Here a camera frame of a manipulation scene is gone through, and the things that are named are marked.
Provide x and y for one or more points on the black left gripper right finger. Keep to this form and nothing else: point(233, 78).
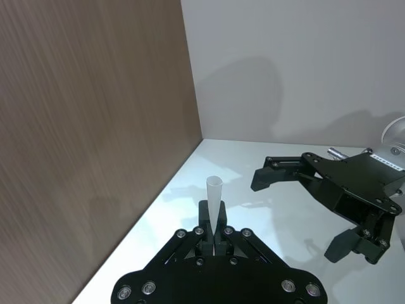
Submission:
point(222, 215)

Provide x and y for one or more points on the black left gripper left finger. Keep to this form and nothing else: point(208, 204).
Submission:
point(202, 215)

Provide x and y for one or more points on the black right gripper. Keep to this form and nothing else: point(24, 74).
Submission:
point(357, 177)

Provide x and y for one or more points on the white tapered plastic tube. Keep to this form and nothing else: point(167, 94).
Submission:
point(213, 202)

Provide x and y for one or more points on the brown wood grain panel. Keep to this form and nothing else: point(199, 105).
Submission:
point(88, 142)

